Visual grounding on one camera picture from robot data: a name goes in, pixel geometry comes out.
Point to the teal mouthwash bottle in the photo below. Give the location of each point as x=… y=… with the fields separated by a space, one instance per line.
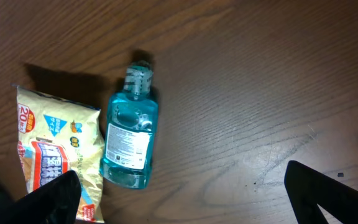
x=132 y=119

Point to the yellow snack bag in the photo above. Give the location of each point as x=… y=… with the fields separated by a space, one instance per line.
x=56 y=135

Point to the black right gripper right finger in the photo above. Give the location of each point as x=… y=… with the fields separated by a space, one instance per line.
x=310 y=190

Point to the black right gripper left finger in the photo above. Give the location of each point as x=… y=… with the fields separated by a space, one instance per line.
x=55 y=202

